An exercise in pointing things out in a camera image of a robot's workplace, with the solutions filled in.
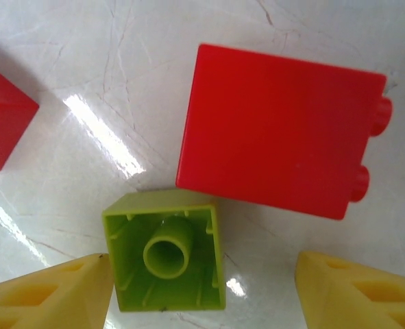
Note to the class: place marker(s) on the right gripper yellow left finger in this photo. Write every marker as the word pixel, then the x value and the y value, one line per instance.
pixel 44 294

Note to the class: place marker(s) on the small red lego brick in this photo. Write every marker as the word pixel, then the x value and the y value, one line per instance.
pixel 3 120
pixel 277 130

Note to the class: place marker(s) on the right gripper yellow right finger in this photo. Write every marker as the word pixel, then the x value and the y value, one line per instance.
pixel 366 294

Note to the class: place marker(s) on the small green lego brick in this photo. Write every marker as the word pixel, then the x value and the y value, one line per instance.
pixel 168 253

